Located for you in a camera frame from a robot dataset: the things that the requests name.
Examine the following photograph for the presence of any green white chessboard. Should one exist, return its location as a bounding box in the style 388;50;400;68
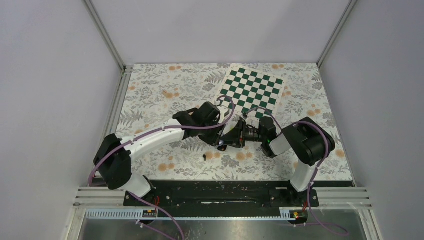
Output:
216;63;288;120

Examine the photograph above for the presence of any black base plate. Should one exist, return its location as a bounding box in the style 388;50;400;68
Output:
143;180;320;218

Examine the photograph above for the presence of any floral patterned table mat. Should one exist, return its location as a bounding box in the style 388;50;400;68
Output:
115;63;353;181

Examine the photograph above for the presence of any black earbud charging case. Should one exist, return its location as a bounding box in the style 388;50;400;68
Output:
217;144;228;152

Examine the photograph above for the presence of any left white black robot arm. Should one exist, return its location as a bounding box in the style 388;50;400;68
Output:
93;102;234;206

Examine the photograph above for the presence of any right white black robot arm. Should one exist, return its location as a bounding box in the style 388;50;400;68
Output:
218;116;335;206

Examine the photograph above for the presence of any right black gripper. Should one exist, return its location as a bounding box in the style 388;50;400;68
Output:
220;120;266;149

